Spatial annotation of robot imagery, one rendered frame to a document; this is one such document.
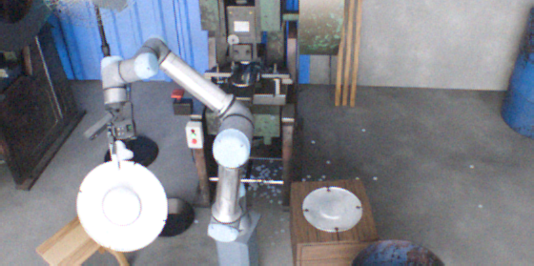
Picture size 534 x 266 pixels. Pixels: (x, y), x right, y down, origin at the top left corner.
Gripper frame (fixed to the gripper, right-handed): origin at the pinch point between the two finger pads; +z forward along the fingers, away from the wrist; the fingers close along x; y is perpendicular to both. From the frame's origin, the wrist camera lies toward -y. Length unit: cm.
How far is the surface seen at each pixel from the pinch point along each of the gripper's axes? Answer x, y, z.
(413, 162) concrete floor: 136, 164, 14
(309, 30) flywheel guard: 30, 78, -48
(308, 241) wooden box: 59, 68, 40
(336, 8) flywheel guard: 19, 87, -52
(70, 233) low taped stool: 81, -43, 22
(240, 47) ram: 71, 53, -58
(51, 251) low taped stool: 73, -51, 29
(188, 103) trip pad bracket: 85, 23, -36
